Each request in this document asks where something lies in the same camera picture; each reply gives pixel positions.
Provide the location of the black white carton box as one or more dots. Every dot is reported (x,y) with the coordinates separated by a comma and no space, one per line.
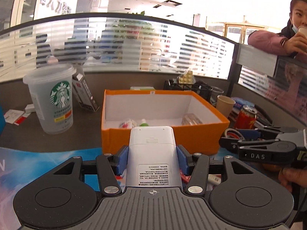
(81,90)

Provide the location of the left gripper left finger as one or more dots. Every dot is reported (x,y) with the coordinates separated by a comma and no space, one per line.
(106,174)

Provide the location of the orange cardboard box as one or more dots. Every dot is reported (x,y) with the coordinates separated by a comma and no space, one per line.
(161,108)

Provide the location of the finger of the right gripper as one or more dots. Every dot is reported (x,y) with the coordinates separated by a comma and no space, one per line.
(267,132)
(232,145)

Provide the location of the Starbucks plastic cup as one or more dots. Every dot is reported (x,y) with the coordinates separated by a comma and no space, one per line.
(50,89)

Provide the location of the green white medicine box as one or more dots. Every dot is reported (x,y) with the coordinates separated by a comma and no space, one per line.
(142,88)

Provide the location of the beige building brick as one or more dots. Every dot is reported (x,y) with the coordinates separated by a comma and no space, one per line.
(186,78)

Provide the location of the blue tissue pack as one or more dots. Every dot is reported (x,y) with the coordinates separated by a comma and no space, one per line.
(239,102)

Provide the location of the person in pink sleeve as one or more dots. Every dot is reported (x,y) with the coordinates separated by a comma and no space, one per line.
(288,88)

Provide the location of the black mesh organizer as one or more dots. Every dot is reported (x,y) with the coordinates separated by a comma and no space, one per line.
(199,87)

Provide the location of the white plastic device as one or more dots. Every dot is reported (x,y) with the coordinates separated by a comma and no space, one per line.
(152,159)

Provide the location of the clear plastic printed jar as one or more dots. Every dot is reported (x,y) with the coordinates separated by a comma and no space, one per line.
(128,124)

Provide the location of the operator right hand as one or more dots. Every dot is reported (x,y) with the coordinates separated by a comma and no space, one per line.
(287,176)

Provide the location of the paper cup held by person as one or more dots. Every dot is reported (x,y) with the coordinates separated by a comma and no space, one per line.
(302,32)

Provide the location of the colourful AGON desk mat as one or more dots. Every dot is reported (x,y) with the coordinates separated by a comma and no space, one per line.
(19,168)

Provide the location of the clear glass jar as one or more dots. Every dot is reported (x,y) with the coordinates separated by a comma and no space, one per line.
(216,91)

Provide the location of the brown paper cup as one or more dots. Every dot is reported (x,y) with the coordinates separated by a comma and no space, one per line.
(225,105)

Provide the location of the red drink can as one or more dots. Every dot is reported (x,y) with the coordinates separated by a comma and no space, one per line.
(246,118)

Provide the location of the black tape roll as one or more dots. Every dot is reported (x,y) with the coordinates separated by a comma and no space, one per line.
(234,134)

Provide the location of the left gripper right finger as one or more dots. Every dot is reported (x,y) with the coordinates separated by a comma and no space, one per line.
(197,166)

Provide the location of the red pen package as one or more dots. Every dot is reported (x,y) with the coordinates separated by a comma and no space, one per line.
(185,179)

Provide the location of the white charger adapter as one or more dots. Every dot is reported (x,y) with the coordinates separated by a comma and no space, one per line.
(29,108)

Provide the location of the blue paper bag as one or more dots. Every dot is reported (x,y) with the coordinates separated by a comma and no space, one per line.
(2,121)

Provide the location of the potted green plant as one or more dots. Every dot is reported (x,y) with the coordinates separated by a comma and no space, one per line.
(133,29)

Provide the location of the white red paper card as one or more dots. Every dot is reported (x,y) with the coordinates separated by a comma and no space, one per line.
(15,117)

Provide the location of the green tube white cap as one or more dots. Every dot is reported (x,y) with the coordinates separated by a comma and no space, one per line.
(143,123)

